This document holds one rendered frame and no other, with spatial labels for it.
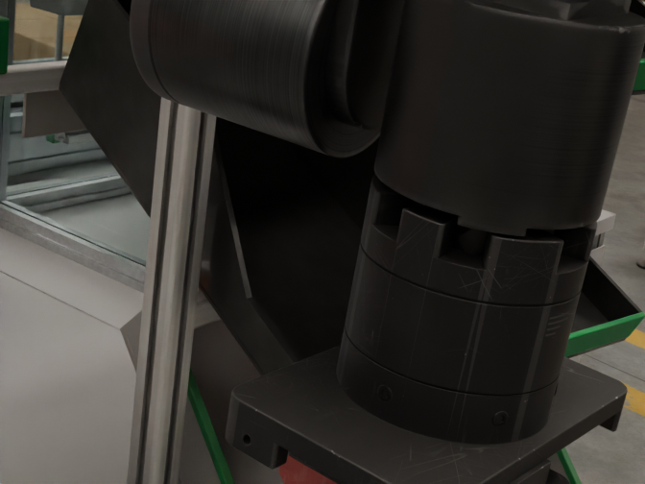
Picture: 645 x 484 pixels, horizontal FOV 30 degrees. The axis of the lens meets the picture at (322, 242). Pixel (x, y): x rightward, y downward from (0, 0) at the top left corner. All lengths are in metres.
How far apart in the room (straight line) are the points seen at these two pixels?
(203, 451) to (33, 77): 0.24
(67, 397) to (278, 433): 1.03
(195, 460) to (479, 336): 0.38
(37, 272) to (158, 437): 1.04
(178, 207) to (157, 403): 0.10
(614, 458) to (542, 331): 3.03
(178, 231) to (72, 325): 0.92
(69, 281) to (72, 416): 0.37
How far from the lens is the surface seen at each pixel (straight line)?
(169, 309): 0.59
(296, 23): 0.29
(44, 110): 0.75
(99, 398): 1.32
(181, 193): 0.57
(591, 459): 3.28
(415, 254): 0.28
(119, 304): 1.55
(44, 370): 1.37
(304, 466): 0.33
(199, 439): 0.64
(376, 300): 0.29
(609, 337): 0.75
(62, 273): 1.64
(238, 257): 0.58
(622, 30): 0.28
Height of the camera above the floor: 1.46
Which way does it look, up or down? 19 degrees down
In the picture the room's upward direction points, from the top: 8 degrees clockwise
